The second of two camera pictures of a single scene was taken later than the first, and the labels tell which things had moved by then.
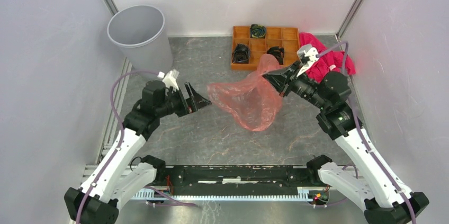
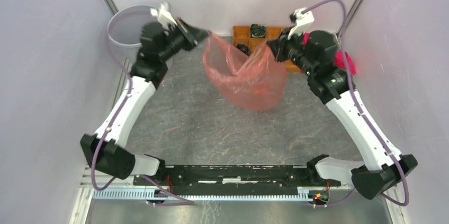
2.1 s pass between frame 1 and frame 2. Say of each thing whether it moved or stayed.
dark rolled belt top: stayed
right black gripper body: moved
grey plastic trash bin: stayed
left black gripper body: moved
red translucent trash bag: moved
